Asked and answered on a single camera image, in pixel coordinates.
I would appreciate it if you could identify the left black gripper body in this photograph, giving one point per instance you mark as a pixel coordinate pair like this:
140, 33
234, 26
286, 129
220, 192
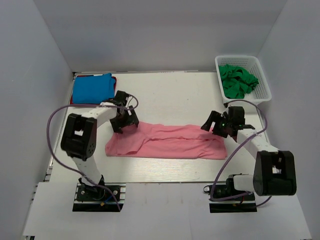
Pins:
124, 120

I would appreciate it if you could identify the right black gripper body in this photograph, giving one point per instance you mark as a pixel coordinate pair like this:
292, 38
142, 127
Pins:
229, 122

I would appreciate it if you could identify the pink t shirt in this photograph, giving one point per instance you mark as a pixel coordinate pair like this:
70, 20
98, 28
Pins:
166, 142

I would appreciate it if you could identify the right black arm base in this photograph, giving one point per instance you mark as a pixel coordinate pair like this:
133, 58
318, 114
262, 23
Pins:
241, 204

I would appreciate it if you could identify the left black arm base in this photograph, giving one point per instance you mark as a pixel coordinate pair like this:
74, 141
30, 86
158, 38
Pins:
103, 202

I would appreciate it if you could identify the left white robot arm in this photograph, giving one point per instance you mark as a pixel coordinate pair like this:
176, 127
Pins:
79, 138

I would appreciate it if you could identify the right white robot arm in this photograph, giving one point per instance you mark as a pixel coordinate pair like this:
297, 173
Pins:
274, 171

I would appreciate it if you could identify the white plastic basket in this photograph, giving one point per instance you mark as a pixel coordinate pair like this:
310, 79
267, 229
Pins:
260, 94

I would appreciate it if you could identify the green t shirt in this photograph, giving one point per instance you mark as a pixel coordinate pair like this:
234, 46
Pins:
236, 81

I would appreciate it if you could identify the folded blue t shirt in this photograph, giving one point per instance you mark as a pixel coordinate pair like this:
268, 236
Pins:
92, 87

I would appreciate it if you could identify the folded red t shirt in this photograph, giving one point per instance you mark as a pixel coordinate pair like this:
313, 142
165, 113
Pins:
114, 82

